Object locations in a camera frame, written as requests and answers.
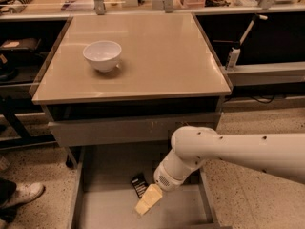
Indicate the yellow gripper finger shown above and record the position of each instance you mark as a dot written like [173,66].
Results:
[151,196]

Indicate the black rxbar chocolate bar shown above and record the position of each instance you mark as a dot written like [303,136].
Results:
[139,184]

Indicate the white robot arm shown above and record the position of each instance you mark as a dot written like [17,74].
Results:
[281,155]

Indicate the open grey middle drawer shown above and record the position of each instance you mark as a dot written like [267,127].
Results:
[105,197]

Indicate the grey top drawer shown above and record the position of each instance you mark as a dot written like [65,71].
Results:
[126,129]

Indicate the grey drawer cabinet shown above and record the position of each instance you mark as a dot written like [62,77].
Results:
[166,68]

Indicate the white sneaker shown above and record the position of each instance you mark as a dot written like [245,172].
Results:
[12,194]

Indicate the white ceramic bowl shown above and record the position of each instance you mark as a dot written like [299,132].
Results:
[103,56]

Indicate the white bottle with black cap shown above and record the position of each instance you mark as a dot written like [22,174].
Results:
[233,57]

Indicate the black box on left shelf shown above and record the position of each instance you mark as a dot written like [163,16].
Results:
[27,44]

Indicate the white rod tool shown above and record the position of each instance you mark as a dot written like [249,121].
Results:
[254,19]

